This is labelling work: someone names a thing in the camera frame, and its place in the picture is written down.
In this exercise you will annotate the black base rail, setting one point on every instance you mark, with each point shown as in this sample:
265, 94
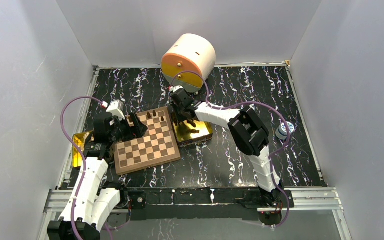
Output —
243, 203

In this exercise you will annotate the round pastel drawer cabinet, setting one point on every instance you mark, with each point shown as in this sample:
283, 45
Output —
189, 61

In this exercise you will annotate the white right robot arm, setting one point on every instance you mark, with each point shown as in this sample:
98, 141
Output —
249, 133

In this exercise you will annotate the blue white round cap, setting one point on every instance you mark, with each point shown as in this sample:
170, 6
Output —
282, 133

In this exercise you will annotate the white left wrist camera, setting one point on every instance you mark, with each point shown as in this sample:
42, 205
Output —
113, 109

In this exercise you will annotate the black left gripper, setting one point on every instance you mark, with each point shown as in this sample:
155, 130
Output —
139, 129

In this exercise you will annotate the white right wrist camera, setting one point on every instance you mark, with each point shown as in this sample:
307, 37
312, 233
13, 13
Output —
178, 89

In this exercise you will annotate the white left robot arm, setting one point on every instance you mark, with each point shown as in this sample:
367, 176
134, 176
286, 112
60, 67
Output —
87, 209

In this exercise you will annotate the wooden chess board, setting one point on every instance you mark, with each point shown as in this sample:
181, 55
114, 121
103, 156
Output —
159, 145

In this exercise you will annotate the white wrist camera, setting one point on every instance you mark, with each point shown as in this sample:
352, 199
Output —
178, 89
113, 109

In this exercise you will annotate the gold tin with dark pieces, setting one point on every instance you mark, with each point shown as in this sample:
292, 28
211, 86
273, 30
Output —
191, 132

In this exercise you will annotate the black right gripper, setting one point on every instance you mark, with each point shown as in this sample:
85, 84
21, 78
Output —
179, 118

